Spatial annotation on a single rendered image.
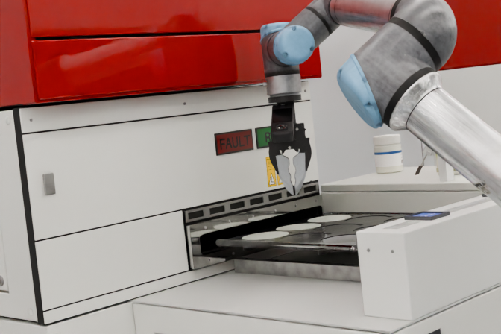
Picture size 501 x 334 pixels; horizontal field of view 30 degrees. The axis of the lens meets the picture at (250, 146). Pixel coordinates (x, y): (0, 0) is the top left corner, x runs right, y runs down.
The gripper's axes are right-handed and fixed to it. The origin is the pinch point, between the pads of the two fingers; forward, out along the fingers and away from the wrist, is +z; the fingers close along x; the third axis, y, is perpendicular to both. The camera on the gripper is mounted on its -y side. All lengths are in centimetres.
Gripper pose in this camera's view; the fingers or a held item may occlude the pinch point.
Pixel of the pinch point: (294, 189)
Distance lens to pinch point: 198.7
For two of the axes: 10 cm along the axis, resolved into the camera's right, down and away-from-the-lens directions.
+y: 0.7, -0.5, 10.0
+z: 1.1, 9.9, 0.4
